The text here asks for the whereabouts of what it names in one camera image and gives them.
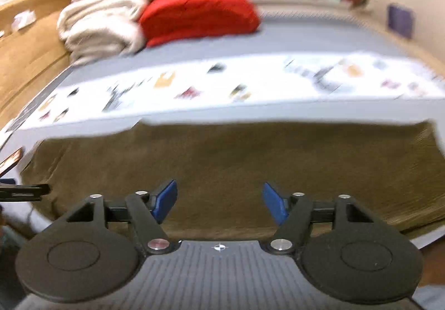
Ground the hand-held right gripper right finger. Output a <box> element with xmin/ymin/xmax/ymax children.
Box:
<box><xmin>263</xmin><ymin>182</ymin><xmax>378</xmax><ymax>255</ymax></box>

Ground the folded white blanket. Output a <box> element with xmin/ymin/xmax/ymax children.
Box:
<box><xmin>56</xmin><ymin>0</ymin><xmax>151</xmax><ymax>65</ymax></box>

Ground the purple box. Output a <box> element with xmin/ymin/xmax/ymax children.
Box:
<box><xmin>387</xmin><ymin>4</ymin><xmax>415</xmax><ymax>40</ymax></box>

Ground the black smartphone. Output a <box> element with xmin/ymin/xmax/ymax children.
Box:
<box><xmin>0</xmin><ymin>148</ymin><xmax>23</xmax><ymax>176</ymax></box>

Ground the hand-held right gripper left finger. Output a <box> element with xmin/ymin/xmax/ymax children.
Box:
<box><xmin>66</xmin><ymin>180</ymin><xmax>178</xmax><ymax>255</ymax></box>

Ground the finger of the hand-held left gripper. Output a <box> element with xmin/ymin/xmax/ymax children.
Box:
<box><xmin>0</xmin><ymin>178</ymin><xmax>50</xmax><ymax>202</ymax></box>

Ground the wooden bed frame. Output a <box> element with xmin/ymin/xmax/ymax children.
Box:
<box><xmin>0</xmin><ymin>0</ymin><xmax>78</xmax><ymax>132</ymax></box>

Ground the folded red blanket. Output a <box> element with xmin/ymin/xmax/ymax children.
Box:
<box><xmin>138</xmin><ymin>0</ymin><xmax>262</xmax><ymax>48</ymax></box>

